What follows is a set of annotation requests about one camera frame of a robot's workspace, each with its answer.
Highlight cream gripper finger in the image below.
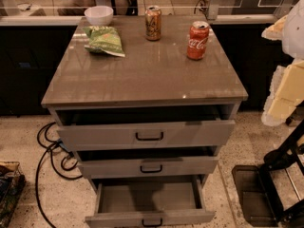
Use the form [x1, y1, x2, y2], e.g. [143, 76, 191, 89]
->
[261, 60, 304, 126]
[261, 16, 287, 41]

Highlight black floor cables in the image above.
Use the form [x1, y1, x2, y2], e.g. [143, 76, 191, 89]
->
[34, 122, 84, 228]

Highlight grey drawer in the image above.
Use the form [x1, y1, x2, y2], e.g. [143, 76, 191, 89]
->
[78, 147, 219, 179]
[85, 176, 215, 228]
[58, 117, 235, 151]

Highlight gold soda can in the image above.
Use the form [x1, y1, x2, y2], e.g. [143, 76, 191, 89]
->
[145, 6, 162, 41]

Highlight bottom grey drawer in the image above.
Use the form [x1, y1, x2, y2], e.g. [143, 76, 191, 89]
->
[85, 176, 215, 228]

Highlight basket with items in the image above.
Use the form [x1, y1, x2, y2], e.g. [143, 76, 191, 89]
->
[0, 161, 26, 228]

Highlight white bowl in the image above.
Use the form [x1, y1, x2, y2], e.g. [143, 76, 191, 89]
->
[85, 6, 114, 26]

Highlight middle grey drawer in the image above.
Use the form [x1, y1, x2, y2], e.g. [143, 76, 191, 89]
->
[78, 147, 219, 179]

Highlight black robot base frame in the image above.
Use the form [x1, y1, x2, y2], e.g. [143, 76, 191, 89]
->
[232, 121, 304, 228]

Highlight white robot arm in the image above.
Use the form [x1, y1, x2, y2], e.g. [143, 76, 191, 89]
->
[261, 0, 304, 126]

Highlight top grey drawer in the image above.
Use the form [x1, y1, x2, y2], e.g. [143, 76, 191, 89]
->
[58, 117, 235, 151]

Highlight grey drawer cabinet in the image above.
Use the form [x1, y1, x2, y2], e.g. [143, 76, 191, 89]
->
[41, 14, 249, 228]

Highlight green jalapeno chip bag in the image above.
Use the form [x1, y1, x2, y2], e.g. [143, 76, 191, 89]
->
[83, 26, 125, 57]

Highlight red coca-cola can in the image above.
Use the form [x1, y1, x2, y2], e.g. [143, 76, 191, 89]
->
[187, 21, 210, 60]

